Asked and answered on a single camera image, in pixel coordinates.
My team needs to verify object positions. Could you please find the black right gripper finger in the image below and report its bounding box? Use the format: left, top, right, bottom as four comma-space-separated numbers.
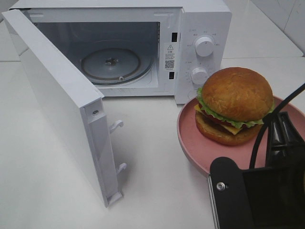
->
265, 112, 305, 167

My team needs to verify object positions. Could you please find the burger with lettuce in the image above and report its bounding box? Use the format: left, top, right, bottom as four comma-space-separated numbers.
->
194, 67, 275, 146

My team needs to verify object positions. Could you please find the round white door button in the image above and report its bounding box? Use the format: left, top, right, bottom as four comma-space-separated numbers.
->
188, 89, 197, 99

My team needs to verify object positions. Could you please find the white microwave door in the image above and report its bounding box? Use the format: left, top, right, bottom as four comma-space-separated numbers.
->
3, 10, 126, 206

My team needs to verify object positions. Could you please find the lower white microwave knob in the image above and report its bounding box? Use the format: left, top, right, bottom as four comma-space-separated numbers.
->
191, 67, 210, 85

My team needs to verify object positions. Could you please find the white microwave knob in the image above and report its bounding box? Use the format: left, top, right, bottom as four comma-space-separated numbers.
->
194, 35, 214, 57
191, 67, 210, 85

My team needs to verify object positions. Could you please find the upper white microwave knob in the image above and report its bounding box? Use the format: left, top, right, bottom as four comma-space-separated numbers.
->
194, 35, 214, 57

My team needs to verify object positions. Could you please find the white warning label sticker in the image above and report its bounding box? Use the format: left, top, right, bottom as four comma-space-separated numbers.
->
163, 42, 176, 70

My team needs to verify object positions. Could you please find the white microwave oven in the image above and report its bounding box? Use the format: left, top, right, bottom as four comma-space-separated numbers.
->
8, 0, 232, 104

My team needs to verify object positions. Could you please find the glass microwave turntable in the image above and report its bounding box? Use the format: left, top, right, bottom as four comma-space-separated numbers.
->
81, 48, 141, 85

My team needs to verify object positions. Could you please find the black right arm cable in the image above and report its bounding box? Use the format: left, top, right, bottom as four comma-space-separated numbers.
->
249, 82, 305, 169

